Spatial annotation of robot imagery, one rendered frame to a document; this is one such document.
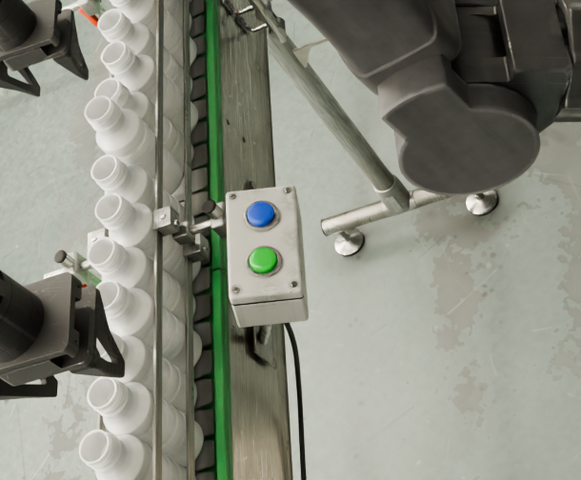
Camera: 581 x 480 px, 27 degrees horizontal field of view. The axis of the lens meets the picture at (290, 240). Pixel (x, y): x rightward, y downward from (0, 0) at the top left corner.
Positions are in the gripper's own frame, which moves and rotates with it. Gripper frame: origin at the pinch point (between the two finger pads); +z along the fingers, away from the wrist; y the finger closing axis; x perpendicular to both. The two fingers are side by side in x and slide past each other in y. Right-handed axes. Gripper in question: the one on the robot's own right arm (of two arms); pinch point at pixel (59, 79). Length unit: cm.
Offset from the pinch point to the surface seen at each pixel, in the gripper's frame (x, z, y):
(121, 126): 1.2, 9.1, -2.9
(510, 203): -50, 125, -30
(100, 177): 5.9, 11.4, 1.1
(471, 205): -52, 124, -22
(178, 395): 30.9, 22.0, -3.6
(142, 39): -16.2, 13.8, -2.9
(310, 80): -51, 70, -6
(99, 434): 39.3, 10.5, -0.4
